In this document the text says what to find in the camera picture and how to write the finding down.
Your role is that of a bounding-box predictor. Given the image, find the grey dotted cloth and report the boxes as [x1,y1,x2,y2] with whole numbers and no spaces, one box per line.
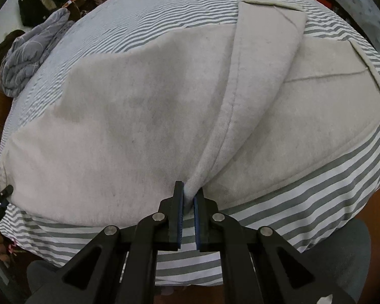
[304,0,380,65]

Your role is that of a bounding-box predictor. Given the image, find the grey white striped bed sheet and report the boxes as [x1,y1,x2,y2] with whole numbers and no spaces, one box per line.
[0,0,380,287]

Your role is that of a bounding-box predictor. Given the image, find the black bag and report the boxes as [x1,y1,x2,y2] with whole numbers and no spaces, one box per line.
[17,0,71,27]

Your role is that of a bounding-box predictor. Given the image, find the beige towel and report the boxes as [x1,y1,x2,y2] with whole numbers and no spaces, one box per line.
[0,0,380,229]

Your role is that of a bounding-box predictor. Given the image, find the grey patterned folded quilt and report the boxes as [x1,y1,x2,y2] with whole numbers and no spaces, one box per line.
[2,8,75,97]

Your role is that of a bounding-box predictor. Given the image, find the dark carved wooden headboard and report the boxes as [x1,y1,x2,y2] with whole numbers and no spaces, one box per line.
[0,30,26,89]

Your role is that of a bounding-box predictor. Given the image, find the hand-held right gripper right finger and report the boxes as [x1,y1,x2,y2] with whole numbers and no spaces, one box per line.
[193,187,324,304]

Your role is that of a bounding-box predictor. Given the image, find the person's grey trousers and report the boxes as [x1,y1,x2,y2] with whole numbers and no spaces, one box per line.
[25,218,372,304]

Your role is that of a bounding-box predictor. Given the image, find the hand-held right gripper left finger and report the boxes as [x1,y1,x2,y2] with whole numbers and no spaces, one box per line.
[61,180,186,304]

